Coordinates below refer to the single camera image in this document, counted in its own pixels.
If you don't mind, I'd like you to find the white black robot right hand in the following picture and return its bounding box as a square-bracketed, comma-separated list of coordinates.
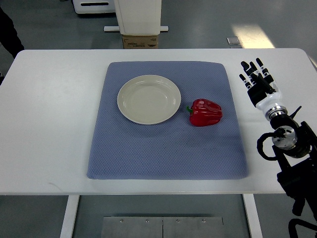
[239, 58, 287, 115]

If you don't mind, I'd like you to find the red bell pepper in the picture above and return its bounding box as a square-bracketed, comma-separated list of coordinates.
[186, 99, 223, 127]

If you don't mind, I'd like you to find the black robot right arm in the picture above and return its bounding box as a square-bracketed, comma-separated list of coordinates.
[257, 105, 317, 238]

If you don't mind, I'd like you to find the cream round plate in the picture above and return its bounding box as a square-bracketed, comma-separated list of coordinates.
[117, 75, 181, 125]

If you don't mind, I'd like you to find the metal floor plate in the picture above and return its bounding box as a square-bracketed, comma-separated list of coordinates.
[101, 217, 225, 238]

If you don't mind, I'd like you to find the grey floor socket cover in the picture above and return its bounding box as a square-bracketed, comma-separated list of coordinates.
[226, 36, 241, 45]

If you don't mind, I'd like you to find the blue woven mat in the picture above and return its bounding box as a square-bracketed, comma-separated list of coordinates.
[87, 61, 248, 180]

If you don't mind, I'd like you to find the right white table leg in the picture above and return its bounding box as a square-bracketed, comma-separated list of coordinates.
[243, 194, 263, 238]

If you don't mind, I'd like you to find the white table leg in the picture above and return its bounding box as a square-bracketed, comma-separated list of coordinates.
[243, 194, 263, 238]
[60, 195, 80, 238]

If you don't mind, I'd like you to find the cardboard box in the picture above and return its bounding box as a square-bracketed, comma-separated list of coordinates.
[122, 35, 159, 49]

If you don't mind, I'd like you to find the white base bar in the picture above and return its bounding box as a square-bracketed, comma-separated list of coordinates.
[104, 26, 169, 32]

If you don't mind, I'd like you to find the white cabinet with slot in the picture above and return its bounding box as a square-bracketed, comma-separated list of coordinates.
[72, 0, 115, 14]

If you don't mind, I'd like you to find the left white table leg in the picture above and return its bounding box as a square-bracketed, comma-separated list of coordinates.
[60, 195, 80, 238]

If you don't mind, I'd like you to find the white pedestal column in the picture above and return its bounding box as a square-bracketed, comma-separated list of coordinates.
[114, 0, 161, 36]

